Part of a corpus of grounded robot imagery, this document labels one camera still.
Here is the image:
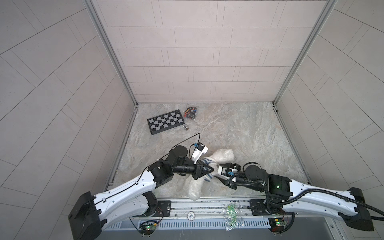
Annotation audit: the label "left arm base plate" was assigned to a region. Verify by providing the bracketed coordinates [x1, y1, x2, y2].
[134, 201, 171, 218]

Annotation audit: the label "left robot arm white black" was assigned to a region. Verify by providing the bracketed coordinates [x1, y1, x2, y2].
[68, 143, 214, 240]

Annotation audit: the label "left green circuit board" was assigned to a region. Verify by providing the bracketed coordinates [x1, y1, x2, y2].
[139, 220, 159, 236]

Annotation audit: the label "blue white striped shirt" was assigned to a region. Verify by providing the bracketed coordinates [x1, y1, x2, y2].
[199, 157, 220, 184]

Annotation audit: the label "black white chessboard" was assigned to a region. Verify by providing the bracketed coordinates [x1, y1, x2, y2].
[147, 110, 185, 135]

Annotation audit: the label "green circuit board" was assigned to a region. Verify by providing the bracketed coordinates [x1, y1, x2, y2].
[268, 218, 286, 233]
[139, 220, 159, 236]

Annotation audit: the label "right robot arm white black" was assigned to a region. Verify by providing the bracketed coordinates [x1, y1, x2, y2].
[216, 162, 374, 232]

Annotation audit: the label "clear bag green parts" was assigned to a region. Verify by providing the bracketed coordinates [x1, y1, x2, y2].
[223, 204, 245, 231]

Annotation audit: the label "bag of colourful small pieces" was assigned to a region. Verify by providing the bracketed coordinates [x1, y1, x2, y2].
[184, 107, 197, 120]

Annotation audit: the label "black corrugated cable hose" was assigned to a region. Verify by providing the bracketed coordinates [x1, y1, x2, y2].
[229, 161, 384, 222]

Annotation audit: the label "aluminium front rail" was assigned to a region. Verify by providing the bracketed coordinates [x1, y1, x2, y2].
[83, 195, 334, 222]

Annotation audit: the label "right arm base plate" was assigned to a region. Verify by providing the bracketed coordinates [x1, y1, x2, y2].
[247, 199, 289, 216]

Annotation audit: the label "white teddy bear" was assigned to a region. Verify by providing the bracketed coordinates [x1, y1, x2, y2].
[184, 149, 235, 201]

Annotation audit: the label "right green circuit board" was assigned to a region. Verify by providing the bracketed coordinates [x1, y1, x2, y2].
[268, 218, 286, 233]

